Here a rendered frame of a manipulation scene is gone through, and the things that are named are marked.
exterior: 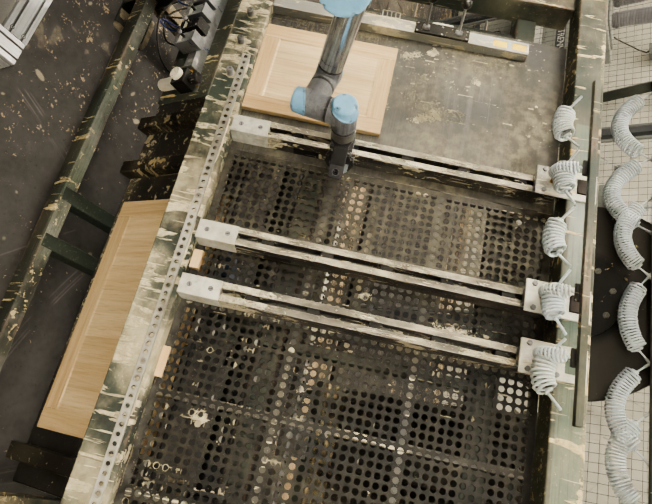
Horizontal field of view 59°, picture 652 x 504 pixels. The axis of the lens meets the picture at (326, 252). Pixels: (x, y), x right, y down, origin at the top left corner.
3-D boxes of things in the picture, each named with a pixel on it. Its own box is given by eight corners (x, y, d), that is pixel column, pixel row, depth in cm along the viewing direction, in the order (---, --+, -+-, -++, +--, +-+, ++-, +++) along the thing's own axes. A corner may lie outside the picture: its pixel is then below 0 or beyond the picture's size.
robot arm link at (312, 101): (301, 93, 170) (336, 105, 169) (287, 116, 164) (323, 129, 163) (303, 71, 164) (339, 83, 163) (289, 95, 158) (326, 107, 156)
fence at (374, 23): (276, 3, 217) (276, -6, 213) (525, 51, 212) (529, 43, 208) (273, 13, 215) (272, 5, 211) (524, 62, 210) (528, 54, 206)
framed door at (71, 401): (127, 204, 235) (123, 201, 233) (231, 197, 206) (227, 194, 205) (41, 427, 202) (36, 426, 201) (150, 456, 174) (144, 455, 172)
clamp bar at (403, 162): (239, 121, 197) (230, 76, 175) (582, 192, 191) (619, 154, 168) (231, 145, 193) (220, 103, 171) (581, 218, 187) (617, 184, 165)
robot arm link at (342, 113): (335, 86, 158) (364, 96, 157) (333, 110, 168) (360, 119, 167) (324, 108, 155) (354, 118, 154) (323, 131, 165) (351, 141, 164)
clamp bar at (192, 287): (189, 273, 176) (171, 244, 154) (572, 358, 170) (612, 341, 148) (179, 304, 173) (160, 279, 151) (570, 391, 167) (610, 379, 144)
